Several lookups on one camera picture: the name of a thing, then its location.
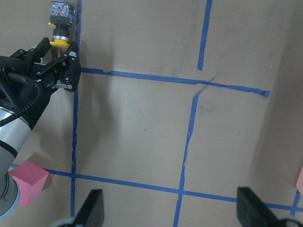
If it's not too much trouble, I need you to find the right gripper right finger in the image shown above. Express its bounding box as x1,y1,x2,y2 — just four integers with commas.
237,187,278,227

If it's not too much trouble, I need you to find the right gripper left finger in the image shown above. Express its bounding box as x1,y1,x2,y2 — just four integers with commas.
73,189,105,227

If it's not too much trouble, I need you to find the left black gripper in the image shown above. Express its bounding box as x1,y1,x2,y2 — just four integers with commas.
0,37,81,129

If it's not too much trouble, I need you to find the yellow push button switch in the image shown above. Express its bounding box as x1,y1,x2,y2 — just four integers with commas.
48,1,75,48

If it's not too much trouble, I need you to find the pink cube near centre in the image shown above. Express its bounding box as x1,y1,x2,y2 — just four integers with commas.
296,166,303,194

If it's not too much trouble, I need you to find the pink cube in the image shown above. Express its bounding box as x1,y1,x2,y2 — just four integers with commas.
10,161,49,207
296,166,303,194

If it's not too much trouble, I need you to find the pink cube far side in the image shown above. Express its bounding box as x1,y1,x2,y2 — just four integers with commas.
10,161,49,207

